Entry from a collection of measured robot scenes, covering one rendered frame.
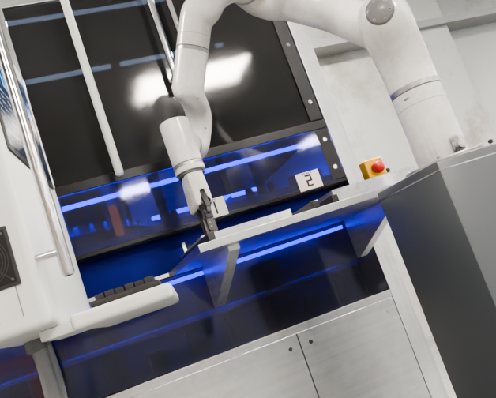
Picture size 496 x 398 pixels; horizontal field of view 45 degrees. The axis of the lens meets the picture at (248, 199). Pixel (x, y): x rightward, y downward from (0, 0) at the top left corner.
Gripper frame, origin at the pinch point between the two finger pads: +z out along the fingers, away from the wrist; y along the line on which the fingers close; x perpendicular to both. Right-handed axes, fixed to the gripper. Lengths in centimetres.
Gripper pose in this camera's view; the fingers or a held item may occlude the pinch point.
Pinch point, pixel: (209, 227)
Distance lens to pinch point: 161.5
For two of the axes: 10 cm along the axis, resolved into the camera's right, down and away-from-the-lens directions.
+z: 3.3, 9.3, -1.6
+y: 2.7, -2.6, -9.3
